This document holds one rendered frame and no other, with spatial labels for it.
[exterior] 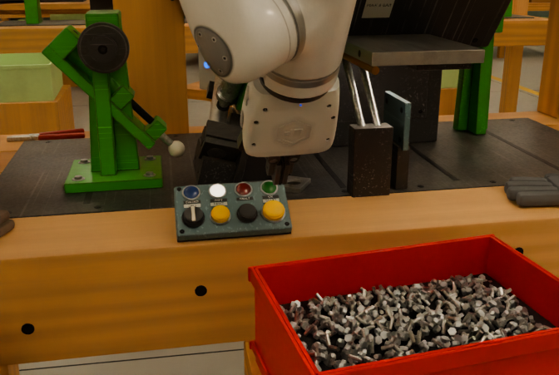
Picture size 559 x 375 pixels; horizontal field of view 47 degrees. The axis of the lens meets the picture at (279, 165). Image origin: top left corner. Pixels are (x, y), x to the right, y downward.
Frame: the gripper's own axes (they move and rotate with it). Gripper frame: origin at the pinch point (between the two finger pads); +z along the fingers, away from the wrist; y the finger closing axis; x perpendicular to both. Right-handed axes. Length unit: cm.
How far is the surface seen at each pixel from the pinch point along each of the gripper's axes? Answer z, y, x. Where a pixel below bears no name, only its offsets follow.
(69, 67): 10.5, -26.2, 29.3
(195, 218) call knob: 8.9, -10.0, -0.8
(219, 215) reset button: 8.8, -7.1, -0.7
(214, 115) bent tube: 18.9, -4.4, 25.3
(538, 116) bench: 49, 78, 45
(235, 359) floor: 145, 7, 31
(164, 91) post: 39, -11, 51
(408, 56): -4.4, 19.2, 13.2
